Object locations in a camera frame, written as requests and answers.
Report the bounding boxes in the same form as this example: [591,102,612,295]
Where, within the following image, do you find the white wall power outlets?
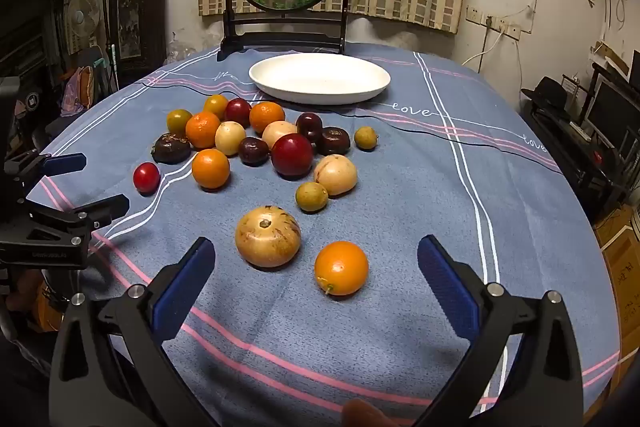
[465,4,521,40]

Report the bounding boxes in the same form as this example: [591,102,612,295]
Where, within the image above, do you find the pale yellow plum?
[215,121,247,156]
[261,120,299,150]
[313,154,359,196]

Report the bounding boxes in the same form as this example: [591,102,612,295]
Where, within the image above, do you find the orange mandarin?
[185,111,222,150]
[249,101,286,135]

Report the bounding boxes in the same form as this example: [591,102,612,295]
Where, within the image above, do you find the dark purple plum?
[296,112,324,145]
[238,136,271,166]

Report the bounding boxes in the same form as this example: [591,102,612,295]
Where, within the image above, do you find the green yellow tomato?
[166,109,194,135]

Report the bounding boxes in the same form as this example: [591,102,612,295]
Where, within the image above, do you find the black hat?
[520,77,571,112]

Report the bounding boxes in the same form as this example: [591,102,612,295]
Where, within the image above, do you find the white power cable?
[460,27,506,72]

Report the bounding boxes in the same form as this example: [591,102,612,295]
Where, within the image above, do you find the white electric fan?
[65,0,101,55]

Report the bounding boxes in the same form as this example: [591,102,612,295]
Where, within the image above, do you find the small smooth orange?
[314,241,370,297]

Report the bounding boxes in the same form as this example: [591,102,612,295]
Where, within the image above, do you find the white oval plate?
[248,53,391,106]

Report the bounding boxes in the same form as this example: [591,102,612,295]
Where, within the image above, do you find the blue plaid tablecloth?
[25,44,623,427]

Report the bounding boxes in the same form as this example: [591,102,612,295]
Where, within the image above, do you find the orange round tomato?
[191,148,231,190]

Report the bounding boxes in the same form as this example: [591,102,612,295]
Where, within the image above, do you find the cardboard box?
[595,202,640,288]

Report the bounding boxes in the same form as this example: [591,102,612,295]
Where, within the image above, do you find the yellow-green longan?
[295,181,329,212]
[354,126,378,151]

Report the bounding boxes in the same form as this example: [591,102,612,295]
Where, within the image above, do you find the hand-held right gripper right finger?
[415,234,586,427]

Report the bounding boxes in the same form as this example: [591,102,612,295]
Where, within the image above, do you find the yellow orange tomato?
[203,93,230,119]

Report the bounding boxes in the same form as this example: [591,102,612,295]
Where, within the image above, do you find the small red cherry tomato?
[133,162,161,194]

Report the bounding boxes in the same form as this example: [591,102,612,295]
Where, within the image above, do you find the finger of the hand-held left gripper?
[5,152,87,188]
[22,194,130,233]

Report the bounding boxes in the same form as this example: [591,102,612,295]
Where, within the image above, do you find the pink purple cloth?
[60,66,96,116]

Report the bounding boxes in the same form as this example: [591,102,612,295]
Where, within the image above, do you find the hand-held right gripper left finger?
[48,237,221,427]

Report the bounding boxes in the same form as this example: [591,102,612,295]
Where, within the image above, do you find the person's right hand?
[341,398,398,427]

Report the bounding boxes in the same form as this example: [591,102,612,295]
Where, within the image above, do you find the large tan pepino melon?
[235,205,302,269]

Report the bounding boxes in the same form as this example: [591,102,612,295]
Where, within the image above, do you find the large red plum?
[271,133,315,179]

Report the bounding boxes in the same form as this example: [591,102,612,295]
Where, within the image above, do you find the black computer monitor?
[582,77,640,158]

